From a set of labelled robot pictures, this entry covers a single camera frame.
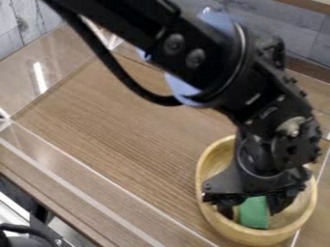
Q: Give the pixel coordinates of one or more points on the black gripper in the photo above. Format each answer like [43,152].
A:
[229,184]

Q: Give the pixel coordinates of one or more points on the green rectangular block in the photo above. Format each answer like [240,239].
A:
[253,213]

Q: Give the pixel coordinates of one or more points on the wooden bowl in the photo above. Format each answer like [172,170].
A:
[284,224]

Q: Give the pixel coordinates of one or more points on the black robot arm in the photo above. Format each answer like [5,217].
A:
[225,69]

